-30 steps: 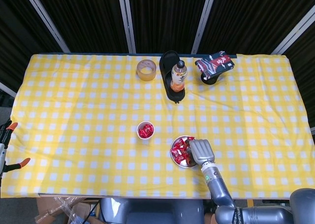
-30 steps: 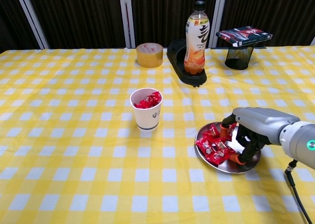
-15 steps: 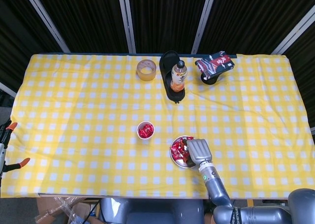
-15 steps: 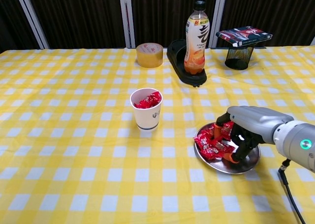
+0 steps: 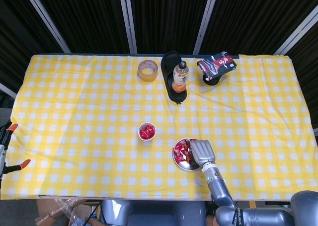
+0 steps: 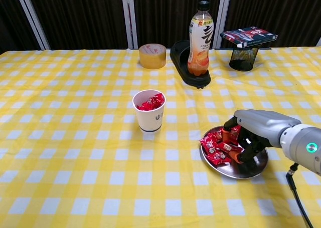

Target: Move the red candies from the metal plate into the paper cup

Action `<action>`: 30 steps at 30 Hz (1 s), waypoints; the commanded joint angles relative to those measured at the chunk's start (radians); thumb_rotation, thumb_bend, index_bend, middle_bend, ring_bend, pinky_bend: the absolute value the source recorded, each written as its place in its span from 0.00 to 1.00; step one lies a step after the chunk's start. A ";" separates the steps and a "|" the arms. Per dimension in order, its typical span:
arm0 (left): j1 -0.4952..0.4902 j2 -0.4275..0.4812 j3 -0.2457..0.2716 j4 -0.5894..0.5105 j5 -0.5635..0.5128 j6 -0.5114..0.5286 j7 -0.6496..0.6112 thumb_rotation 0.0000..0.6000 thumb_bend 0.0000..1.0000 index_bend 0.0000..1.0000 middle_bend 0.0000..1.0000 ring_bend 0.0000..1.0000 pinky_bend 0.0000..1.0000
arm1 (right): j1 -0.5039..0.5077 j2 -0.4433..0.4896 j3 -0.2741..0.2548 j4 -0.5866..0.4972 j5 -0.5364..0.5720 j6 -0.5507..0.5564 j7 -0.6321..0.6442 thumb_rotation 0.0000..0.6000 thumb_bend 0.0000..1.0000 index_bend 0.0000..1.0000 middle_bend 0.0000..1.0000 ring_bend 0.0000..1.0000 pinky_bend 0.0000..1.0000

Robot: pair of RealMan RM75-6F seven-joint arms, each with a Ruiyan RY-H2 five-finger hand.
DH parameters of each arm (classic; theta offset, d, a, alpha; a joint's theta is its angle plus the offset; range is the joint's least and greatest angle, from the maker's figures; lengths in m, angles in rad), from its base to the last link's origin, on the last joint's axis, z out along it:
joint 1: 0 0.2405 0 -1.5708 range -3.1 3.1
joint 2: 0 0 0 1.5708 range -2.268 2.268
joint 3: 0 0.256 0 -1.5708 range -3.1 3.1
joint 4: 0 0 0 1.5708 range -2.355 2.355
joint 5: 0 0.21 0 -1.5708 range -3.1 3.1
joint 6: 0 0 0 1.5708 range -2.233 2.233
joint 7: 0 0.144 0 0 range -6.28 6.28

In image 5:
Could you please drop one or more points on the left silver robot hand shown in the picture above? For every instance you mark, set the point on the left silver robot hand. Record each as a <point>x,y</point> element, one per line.
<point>2,159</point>

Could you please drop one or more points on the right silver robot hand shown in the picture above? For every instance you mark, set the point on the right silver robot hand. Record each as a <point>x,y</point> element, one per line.
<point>203,151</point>

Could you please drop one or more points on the red candy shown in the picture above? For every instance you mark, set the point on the red candy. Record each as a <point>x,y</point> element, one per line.
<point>182,144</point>
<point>177,152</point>
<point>149,136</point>
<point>143,134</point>
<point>150,129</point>
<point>185,152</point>

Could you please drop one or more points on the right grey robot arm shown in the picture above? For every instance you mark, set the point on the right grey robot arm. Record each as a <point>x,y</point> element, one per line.
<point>221,191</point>

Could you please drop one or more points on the metal bowl of red candies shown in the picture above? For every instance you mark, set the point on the metal bowl of red candies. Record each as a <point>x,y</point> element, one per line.
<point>183,166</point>

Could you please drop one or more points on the white paper cup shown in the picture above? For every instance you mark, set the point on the white paper cup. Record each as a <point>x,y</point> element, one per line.
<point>146,140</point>

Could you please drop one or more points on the brown cardboard box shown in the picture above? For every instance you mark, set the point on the brown cardboard box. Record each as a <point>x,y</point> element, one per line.
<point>44,211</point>

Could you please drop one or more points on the black small bowl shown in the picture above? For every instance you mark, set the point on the black small bowl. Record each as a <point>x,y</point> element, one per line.
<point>213,82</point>

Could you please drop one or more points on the yellow table leg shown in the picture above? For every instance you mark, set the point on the yellow table leg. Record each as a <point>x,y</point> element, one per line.
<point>252,204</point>

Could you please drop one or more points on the clear plastic wrap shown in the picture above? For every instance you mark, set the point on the clear plastic wrap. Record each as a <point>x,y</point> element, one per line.
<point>62,203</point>

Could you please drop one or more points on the orange drink plastic bottle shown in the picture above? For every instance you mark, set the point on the orange drink plastic bottle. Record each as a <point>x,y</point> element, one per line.
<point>180,79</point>

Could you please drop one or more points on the grey robot torso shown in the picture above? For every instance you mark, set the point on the grey robot torso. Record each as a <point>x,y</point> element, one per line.
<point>149,213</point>

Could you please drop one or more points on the brown packing tape roll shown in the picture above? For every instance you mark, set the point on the brown packing tape roll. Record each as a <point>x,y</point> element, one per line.
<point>147,77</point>

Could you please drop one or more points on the black oval plastic tray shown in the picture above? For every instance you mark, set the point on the black oval plastic tray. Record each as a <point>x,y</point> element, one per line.
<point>169,62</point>

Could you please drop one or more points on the yellow white checked tablecloth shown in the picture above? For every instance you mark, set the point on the yellow white checked tablecloth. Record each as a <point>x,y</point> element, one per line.
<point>87,111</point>

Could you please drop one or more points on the black pleated curtain panel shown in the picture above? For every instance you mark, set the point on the black pleated curtain panel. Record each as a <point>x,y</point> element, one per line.
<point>20,37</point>
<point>87,17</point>
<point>308,74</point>
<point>248,17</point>
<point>166,17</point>

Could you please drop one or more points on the white metal frame post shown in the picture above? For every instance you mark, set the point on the white metal frame post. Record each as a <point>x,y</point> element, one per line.
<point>298,34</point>
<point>7,90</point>
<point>44,17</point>
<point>128,20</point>
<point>206,20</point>

